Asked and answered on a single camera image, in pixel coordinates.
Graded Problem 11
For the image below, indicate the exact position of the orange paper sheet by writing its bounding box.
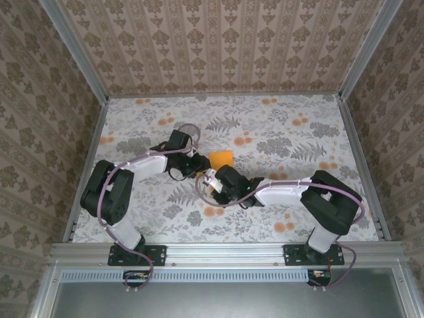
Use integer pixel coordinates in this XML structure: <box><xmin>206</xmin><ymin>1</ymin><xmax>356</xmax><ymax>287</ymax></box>
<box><xmin>208</xmin><ymin>150</ymin><xmax>235</xmax><ymax>174</ymax></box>

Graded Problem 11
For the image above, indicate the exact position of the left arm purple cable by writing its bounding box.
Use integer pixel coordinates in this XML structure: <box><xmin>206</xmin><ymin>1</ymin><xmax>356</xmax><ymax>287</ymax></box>
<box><xmin>97</xmin><ymin>123</ymin><xmax>203</xmax><ymax>295</ymax></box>

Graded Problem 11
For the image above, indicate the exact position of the black connector box with wires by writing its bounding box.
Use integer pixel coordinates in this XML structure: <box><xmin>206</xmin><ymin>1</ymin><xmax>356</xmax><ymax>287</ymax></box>
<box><xmin>123</xmin><ymin>270</ymin><xmax>150</xmax><ymax>288</ymax></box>
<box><xmin>307</xmin><ymin>268</ymin><xmax>332</xmax><ymax>288</ymax></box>

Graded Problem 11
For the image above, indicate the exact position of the grey slotted cable duct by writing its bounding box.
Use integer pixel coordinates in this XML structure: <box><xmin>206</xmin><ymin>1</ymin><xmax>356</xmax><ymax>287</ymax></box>
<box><xmin>61</xmin><ymin>268</ymin><xmax>334</xmax><ymax>284</ymax></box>

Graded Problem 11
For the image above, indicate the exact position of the aluminium corner post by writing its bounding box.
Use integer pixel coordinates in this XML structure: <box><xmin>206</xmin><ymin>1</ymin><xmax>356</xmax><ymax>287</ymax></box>
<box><xmin>337</xmin><ymin>0</ymin><xmax>403</xmax><ymax>100</ymax></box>
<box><xmin>39</xmin><ymin>0</ymin><xmax>109</xmax><ymax>102</ymax></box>

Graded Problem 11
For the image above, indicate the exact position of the thin aluminium table rail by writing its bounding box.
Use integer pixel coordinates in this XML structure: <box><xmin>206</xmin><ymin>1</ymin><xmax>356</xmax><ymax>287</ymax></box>
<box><xmin>106</xmin><ymin>92</ymin><xmax>342</xmax><ymax>99</ymax></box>

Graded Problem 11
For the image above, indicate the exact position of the wide aluminium frame rail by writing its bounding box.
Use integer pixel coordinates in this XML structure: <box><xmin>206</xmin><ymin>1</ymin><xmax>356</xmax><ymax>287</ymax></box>
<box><xmin>49</xmin><ymin>241</ymin><xmax>407</xmax><ymax>266</ymax></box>

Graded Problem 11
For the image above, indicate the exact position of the floral patterned table cover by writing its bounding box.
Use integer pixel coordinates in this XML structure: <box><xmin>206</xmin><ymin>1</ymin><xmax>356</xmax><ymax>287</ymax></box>
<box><xmin>71</xmin><ymin>94</ymin><xmax>382</xmax><ymax>244</ymax></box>

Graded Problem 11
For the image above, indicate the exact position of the aluminium side rail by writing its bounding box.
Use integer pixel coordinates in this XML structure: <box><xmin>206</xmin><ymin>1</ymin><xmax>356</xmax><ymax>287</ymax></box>
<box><xmin>336</xmin><ymin>94</ymin><xmax>394</xmax><ymax>241</ymax></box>
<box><xmin>62</xmin><ymin>97</ymin><xmax>110</xmax><ymax>244</ymax></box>

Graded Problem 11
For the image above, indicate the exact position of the right gripper thin black cable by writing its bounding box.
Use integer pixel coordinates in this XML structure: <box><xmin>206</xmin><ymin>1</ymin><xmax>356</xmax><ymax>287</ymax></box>
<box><xmin>238</xmin><ymin>198</ymin><xmax>262</xmax><ymax>211</ymax></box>

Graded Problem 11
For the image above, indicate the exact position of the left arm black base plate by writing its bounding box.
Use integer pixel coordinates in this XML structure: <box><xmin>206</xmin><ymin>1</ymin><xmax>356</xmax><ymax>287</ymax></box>
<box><xmin>107</xmin><ymin>244</ymin><xmax>167</xmax><ymax>267</ymax></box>

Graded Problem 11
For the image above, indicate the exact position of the grey metal sheet panel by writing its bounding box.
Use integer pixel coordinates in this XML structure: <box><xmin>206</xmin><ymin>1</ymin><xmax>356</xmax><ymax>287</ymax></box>
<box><xmin>49</xmin><ymin>281</ymin><xmax>411</xmax><ymax>318</ymax></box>

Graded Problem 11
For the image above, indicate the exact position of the left gripper thin black cable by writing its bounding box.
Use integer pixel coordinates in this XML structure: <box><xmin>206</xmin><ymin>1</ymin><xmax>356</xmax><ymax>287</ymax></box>
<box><xmin>167</xmin><ymin>167</ymin><xmax>188</xmax><ymax>182</ymax></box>

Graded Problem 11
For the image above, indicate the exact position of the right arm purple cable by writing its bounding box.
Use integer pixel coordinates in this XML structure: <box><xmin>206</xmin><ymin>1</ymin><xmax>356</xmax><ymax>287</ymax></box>
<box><xmin>195</xmin><ymin>172</ymin><xmax>367</xmax><ymax>292</ymax></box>

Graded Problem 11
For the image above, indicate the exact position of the gripper thin black cable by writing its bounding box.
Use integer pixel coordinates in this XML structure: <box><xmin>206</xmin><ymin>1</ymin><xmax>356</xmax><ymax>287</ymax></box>
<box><xmin>238</xmin><ymin>198</ymin><xmax>262</xmax><ymax>211</ymax></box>
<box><xmin>167</xmin><ymin>167</ymin><xmax>188</xmax><ymax>182</ymax></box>

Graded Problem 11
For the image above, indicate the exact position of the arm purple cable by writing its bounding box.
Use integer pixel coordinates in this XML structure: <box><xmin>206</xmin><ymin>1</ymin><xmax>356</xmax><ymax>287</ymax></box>
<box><xmin>97</xmin><ymin>123</ymin><xmax>203</xmax><ymax>295</ymax></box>
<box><xmin>195</xmin><ymin>172</ymin><xmax>367</xmax><ymax>292</ymax></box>

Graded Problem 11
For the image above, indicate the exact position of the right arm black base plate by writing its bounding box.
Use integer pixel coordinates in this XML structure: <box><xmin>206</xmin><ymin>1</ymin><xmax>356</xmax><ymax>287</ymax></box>
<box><xmin>284</xmin><ymin>244</ymin><xmax>345</xmax><ymax>267</ymax></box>

